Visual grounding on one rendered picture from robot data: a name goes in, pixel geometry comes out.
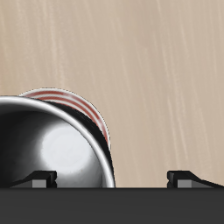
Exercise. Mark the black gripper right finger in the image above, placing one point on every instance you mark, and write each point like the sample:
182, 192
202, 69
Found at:
182, 178

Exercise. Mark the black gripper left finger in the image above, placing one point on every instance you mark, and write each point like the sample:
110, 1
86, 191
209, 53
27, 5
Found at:
43, 178

